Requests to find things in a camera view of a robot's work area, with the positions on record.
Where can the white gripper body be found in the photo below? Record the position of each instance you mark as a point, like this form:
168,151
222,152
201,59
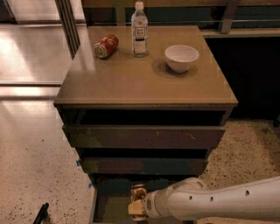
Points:
151,203

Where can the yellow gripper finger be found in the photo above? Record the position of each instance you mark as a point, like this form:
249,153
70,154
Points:
136,208

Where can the orange soda can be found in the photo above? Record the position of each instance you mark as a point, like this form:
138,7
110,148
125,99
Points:
138,192

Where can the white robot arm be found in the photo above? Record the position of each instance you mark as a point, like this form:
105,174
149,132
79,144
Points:
190,200

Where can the open bottom drawer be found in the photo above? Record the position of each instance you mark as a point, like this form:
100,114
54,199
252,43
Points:
112,196

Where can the middle drawer front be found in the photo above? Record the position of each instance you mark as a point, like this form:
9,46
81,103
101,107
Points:
144,165

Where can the grey drawer cabinet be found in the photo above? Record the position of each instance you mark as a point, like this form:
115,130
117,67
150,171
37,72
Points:
129,91

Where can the top drawer front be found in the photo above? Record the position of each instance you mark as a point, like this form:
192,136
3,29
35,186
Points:
143,137

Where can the red soda can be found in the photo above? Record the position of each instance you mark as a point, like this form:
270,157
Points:
106,46

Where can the black object on floor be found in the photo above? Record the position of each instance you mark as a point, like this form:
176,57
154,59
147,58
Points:
42,214

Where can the white ceramic bowl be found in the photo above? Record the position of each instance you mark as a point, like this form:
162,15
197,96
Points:
180,57

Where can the clear plastic water bottle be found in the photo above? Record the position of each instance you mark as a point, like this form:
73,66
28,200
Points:
139,28

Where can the background railing ledge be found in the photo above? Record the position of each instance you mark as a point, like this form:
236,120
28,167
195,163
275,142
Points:
217,18

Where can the metal window frame post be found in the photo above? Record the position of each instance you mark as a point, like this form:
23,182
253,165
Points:
66,16

